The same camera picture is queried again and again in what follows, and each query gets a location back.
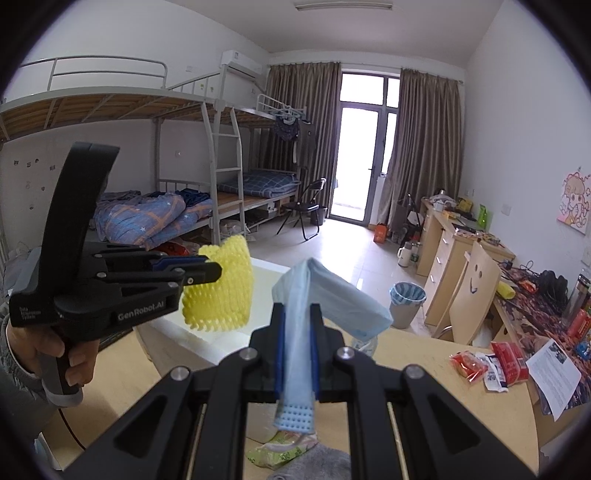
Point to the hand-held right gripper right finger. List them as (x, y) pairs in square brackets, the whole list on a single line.
[(314, 355)]

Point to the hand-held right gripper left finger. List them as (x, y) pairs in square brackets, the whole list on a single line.
[(279, 355)]

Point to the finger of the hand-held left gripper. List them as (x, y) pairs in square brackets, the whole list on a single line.
[(182, 262), (203, 273)]

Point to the yellow foam fruit net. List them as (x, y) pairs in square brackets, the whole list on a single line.
[(231, 286)]

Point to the light blue cloth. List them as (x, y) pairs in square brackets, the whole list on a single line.
[(295, 323)]

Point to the white foam box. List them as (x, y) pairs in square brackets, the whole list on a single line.
[(207, 345)]

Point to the person's left hand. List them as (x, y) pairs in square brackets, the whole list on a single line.
[(81, 362)]

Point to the blue patterned quilt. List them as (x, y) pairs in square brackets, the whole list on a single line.
[(147, 217)]

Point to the green snack packet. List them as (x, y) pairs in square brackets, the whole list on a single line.
[(272, 457)]

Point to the grey trash bin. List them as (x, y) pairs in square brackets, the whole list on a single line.
[(406, 307)]

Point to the blue plaid bedding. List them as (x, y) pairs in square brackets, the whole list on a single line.
[(263, 182)]

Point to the grey cloth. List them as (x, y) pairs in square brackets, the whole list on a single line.
[(314, 467)]

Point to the black folding chair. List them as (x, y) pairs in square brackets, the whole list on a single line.
[(307, 203)]

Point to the white thermos jug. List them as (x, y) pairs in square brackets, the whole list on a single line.
[(405, 256)]

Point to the orange bag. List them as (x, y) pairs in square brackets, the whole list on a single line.
[(380, 233)]

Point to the grey metal bunk bed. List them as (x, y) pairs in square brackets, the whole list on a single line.
[(258, 113), (138, 99)]

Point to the clear orange-red snack packet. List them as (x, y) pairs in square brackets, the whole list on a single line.
[(468, 364)]

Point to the light wooden desk with drawers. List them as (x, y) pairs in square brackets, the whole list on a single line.
[(443, 258)]

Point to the hanging dark clothes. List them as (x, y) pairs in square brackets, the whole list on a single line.
[(288, 131)]

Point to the wooden chair with smiley face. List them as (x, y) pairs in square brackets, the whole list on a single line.
[(475, 277)]

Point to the white snack packet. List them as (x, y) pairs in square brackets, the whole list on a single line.
[(494, 376)]

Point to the brown curtain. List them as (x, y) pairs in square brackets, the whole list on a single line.
[(429, 138), (304, 115)]

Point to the red snack packet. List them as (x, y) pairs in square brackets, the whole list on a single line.
[(510, 360)]

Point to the yellow packet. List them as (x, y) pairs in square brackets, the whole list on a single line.
[(505, 289)]

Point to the glass balcony door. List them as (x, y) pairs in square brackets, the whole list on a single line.
[(360, 138)]

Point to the white air conditioner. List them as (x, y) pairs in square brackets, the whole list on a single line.
[(238, 62)]

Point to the green bottle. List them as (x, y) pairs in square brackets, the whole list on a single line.
[(484, 217)]

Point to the desk with patterned cover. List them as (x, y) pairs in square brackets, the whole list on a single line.
[(531, 318)]

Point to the printed paper sheet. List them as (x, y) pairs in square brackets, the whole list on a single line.
[(554, 374)]

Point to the red can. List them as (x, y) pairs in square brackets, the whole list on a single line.
[(579, 325)]

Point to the clear drinking bottle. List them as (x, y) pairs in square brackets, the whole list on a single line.
[(577, 295)]

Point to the ceiling light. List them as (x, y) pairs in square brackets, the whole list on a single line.
[(344, 6)]

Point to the white wall socket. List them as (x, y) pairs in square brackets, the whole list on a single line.
[(505, 208)]

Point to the cartoon wall poster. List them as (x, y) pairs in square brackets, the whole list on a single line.
[(575, 203)]

